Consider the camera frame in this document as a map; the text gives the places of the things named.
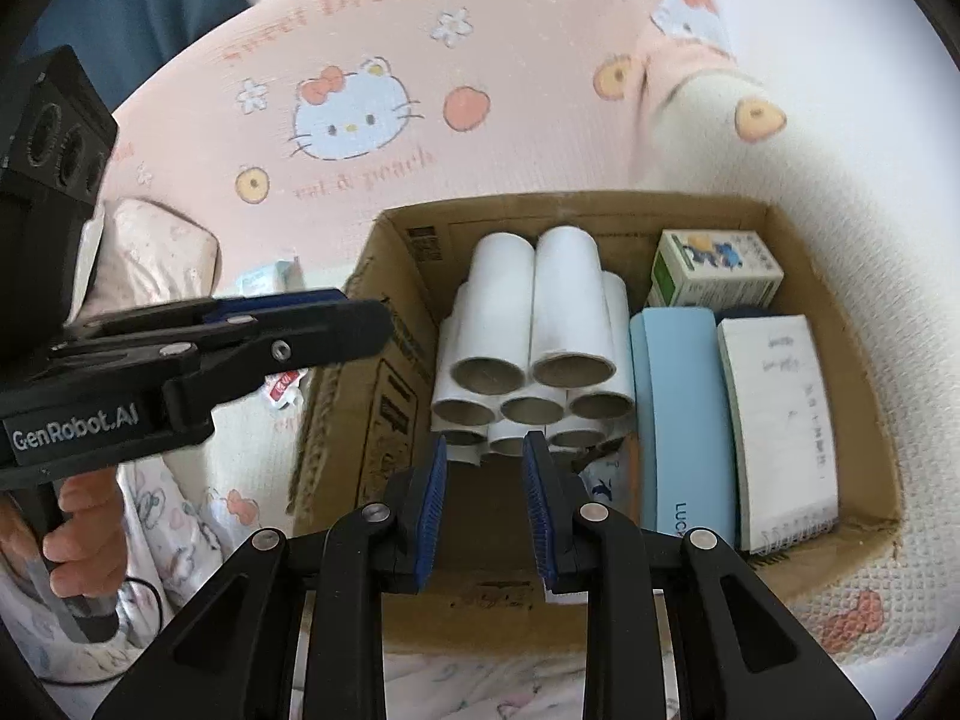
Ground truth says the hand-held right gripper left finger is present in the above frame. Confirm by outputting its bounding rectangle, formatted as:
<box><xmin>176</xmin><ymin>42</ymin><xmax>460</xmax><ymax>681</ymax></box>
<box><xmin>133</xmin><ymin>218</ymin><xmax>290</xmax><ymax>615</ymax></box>
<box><xmin>94</xmin><ymin>436</ymin><xmax>449</xmax><ymax>720</ymax></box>

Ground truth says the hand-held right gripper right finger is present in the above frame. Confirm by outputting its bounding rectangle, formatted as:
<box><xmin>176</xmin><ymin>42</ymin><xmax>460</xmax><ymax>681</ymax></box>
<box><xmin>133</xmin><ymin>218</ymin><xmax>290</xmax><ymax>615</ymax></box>
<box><xmin>523</xmin><ymin>431</ymin><xmax>878</xmax><ymax>720</ymax></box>

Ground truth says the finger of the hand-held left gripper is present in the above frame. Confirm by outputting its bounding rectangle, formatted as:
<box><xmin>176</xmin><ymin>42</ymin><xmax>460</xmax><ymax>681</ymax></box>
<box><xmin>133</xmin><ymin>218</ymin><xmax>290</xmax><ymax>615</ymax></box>
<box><xmin>64</xmin><ymin>287</ymin><xmax>361</xmax><ymax>342</ymax></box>
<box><xmin>30</xmin><ymin>298</ymin><xmax>396</xmax><ymax>428</ymax></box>

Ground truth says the red white toothpaste tube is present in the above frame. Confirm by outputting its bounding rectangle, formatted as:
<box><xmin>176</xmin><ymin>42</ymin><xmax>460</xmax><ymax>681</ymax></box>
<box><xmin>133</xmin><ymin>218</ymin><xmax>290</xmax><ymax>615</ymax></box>
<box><xmin>259</xmin><ymin>369</ymin><xmax>308</xmax><ymax>412</ymax></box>

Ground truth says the cardboard box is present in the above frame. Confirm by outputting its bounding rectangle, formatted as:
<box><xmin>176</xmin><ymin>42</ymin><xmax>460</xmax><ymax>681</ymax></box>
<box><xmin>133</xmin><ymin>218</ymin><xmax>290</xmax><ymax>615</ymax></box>
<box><xmin>289</xmin><ymin>191</ymin><xmax>912</xmax><ymax>650</ymax></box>

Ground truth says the stack of white tubes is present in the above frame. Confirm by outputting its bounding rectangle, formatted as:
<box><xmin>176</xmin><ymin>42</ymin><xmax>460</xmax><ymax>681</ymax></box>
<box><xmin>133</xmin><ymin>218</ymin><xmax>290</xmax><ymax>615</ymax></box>
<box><xmin>429</xmin><ymin>225</ymin><xmax>635</xmax><ymax>466</ymax></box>

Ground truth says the person's left hand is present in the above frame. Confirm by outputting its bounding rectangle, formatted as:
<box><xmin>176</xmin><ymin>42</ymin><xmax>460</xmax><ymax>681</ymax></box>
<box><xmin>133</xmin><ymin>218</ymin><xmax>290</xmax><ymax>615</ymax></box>
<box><xmin>0</xmin><ymin>463</ymin><xmax>128</xmax><ymax>605</ymax></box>

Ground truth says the small blue white tissue pack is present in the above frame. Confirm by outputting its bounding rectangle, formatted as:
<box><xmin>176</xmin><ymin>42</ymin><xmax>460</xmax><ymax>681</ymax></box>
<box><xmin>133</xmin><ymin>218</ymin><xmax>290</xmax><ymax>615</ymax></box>
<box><xmin>236</xmin><ymin>259</ymin><xmax>301</xmax><ymax>297</ymax></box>

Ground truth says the blue white plastic pack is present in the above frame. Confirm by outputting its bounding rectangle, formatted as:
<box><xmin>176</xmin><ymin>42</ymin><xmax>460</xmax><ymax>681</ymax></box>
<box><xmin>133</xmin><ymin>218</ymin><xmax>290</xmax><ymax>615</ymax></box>
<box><xmin>577</xmin><ymin>450</ymin><xmax>646</xmax><ymax>533</ymax></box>

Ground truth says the cream cartoon print pillow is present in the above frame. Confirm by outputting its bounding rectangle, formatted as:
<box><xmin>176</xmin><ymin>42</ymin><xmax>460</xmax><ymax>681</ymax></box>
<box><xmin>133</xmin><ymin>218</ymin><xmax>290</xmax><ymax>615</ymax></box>
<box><xmin>71</xmin><ymin>199</ymin><xmax>222</xmax><ymax>331</ymax></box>

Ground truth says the light blue flat box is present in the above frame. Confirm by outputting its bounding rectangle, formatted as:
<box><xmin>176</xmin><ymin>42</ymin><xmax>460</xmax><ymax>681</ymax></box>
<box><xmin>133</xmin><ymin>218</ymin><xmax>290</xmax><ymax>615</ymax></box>
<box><xmin>628</xmin><ymin>307</ymin><xmax>740</xmax><ymax>541</ymax></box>

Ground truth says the blue curtain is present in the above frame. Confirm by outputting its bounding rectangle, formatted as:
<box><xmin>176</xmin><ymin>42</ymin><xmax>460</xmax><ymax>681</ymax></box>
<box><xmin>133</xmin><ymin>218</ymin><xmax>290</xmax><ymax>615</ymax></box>
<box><xmin>30</xmin><ymin>0</ymin><xmax>260</xmax><ymax>83</ymax></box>

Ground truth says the white spiral notebook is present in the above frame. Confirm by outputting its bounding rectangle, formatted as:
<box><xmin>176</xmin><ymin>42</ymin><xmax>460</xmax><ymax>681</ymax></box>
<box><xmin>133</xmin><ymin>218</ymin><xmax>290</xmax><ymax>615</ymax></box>
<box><xmin>716</xmin><ymin>315</ymin><xmax>841</xmax><ymax>557</ymax></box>

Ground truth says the green white small carton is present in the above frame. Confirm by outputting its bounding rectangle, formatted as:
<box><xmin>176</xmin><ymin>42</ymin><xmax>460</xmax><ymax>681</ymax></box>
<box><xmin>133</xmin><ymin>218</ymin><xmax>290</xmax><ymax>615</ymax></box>
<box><xmin>646</xmin><ymin>229</ymin><xmax>785</xmax><ymax>310</ymax></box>

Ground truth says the pink printed blanket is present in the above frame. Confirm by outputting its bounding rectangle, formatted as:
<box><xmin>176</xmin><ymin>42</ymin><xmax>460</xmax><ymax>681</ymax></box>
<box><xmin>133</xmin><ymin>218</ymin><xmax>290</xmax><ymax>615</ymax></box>
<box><xmin>15</xmin><ymin>0</ymin><xmax>960</xmax><ymax>720</ymax></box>

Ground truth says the black cable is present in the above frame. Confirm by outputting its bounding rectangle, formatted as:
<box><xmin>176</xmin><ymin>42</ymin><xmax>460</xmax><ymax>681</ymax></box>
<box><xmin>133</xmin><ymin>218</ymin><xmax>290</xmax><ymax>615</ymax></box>
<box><xmin>34</xmin><ymin>576</ymin><xmax>167</xmax><ymax>685</ymax></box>

